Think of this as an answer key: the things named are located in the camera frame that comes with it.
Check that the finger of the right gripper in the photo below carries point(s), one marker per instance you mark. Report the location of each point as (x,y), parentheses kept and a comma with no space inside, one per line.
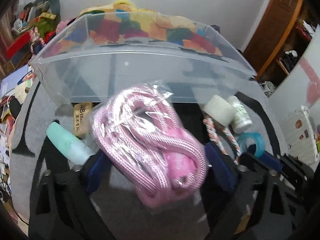
(271,162)

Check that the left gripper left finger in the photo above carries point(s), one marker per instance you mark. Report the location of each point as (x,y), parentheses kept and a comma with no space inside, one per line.
(60,207)

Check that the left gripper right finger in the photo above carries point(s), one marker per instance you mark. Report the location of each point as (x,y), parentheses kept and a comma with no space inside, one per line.
(249,200)

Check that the blue tape roll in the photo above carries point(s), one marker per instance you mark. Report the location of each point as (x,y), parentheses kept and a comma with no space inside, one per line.
(253,143)

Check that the white pill bottle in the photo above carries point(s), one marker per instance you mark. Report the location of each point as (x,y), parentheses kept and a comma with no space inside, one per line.
(241,122)

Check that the mint green bottle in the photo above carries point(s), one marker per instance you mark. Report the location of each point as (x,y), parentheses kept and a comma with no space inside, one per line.
(68,145)

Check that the white suitcase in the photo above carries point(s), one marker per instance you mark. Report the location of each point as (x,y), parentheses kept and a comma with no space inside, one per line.
(299,136)

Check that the grey black blanket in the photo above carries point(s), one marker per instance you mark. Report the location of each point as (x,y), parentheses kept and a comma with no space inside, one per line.
(116,200)

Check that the white shoes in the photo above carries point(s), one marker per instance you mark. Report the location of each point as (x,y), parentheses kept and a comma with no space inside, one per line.
(268,88)

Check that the white gauze roll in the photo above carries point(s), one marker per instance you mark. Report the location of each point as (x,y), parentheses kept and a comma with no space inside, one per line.
(220,110)

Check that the white blue booklet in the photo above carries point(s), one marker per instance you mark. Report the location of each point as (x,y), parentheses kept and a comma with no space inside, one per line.
(11,81)

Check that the wooden shelf unit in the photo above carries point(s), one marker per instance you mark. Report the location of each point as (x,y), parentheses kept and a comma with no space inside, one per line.
(292,44)

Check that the brown wooden door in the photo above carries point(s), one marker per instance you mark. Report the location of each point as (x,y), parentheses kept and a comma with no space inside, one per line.
(275,26)

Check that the clear plastic storage box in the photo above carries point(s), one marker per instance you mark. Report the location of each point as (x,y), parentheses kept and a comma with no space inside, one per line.
(95,73)

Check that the pink rabbit toy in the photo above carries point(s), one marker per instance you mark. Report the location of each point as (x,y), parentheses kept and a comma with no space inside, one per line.
(37,42)

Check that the red box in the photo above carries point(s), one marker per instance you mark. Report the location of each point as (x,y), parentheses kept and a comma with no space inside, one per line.
(17,45)

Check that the pink knit hat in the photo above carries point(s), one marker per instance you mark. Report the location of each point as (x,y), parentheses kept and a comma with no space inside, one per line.
(61,25)

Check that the colourful patchwork quilt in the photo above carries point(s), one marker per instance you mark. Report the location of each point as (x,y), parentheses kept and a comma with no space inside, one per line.
(116,24)

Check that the grey green cushion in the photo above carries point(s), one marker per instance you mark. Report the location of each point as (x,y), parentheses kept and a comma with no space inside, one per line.
(53,7)

